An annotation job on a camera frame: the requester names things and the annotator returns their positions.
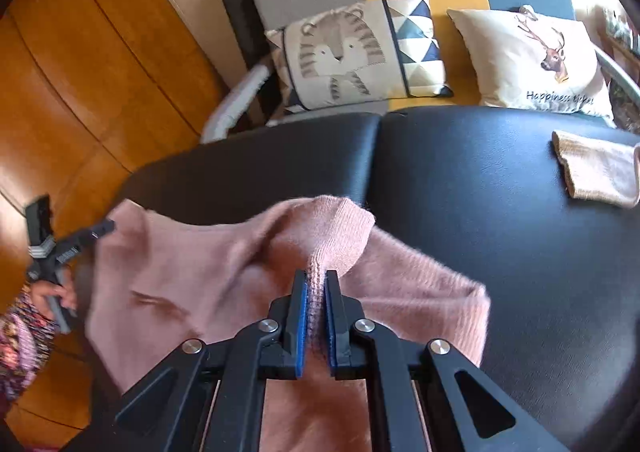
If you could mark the rolled black mat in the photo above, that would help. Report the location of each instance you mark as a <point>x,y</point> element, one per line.
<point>235,12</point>

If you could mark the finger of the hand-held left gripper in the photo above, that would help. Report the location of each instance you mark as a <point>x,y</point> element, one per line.
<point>92,232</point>

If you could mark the orange wooden wardrobe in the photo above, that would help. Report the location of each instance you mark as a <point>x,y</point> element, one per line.
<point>100,82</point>

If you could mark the dark round table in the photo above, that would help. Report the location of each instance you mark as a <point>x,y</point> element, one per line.
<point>475,192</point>

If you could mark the tiger print cushion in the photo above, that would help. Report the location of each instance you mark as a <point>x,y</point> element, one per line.
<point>350,52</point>

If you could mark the folded tan knit cloth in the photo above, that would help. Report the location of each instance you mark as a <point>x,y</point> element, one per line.
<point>600,167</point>

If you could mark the cluttered desk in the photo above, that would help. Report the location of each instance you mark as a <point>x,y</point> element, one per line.
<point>625,32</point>

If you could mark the pink knit sweater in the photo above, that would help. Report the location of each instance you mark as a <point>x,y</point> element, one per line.
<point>225,272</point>

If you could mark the deer print cushion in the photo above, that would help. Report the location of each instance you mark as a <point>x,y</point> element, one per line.
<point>520,57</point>

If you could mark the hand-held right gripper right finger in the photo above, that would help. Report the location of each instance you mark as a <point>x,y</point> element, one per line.
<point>331,327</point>

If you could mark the person's left hand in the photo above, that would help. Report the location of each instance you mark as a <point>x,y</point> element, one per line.
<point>42,294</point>

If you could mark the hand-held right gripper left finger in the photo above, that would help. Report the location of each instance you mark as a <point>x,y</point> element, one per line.
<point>300,327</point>

